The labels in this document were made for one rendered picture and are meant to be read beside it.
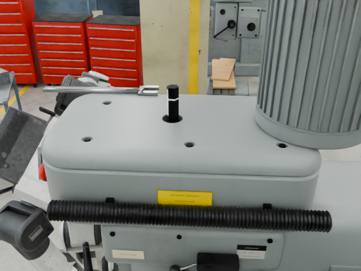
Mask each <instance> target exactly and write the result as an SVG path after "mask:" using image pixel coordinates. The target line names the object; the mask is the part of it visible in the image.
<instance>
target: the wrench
mask: <svg viewBox="0 0 361 271"><path fill-rule="evenodd" d="M145 90H159V85H146V86H140V87H139V88H133V87H62V86H45V87H44V88H43V92H89V93H125V94H138V95H144V96H158V91H145Z"/></svg>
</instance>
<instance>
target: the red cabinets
mask: <svg viewBox="0 0 361 271"><path fill-rule="evenodd" d="M0 68H2V69H5V70H7V71H8V72H9V73H10V72H14V73H15V79H16V83H17V84H33V87H34V88H36V87H37V83H38V82H39V81H40V79H43V83H47V86H51V84H62V82H63V79H64V77H66V76H68V74H69V75H71V76H73V78H76V79H78V78H81V75H82V73H83V72H89V71H94V72H98V73H100V74H103V75H106V76H107V77H108V78H109V81H108V83H109V84H110V85H111V86H113V87H133V88H139V87H140V86H143V65H142V43H141V22H140V17H134V16H110V15H98V16H97V17H95V18H93V14H73V13H45V14H43V15H42V16H40V17H38V18H37V17H36V13H35V7H34V1H33V0H0Z"/></svg>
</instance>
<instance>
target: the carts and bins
mask: <svg viewBox="0 0 361 271"><path fill-rule="evenodd" d="M12 84H13V87H14V90H15V94H16V99H17V103H18V108H19V110H22V107H21V102H20V97H19V93H18V88H17V84H16V79H15V73H14V72H10V73H9V72H8V71H7V70H5V69H2V68H0V105H4V108H5V113H6V112H7V110H8V108H9V106H8V101H9V97H10V92H11V88H12Z"/></svg>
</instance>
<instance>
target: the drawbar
mask: <svg viewBox="0 0 361 271"><path fill-rule="evenodd" d="M167 90H168V99H177V98H178V97H179V87H178V85H175V84H170V85H168V86H167ZM177 122H179V99H178V100H176V101H169V100H168V115H167V123H177Z"/></svg>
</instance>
